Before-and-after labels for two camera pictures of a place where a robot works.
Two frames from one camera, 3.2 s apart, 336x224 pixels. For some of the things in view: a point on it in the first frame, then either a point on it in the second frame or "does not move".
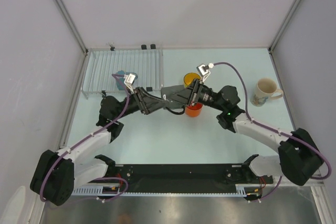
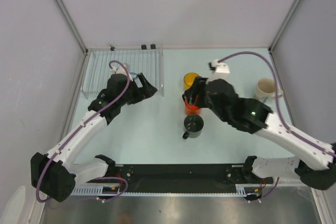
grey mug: [176, 96] -> [193, 124]
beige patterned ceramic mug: [264, 88] does not move
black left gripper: [146, 103] -> [145, 92]
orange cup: [194, 110] does not move
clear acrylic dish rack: [146, 62] does not move
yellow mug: [188, 79] does not move
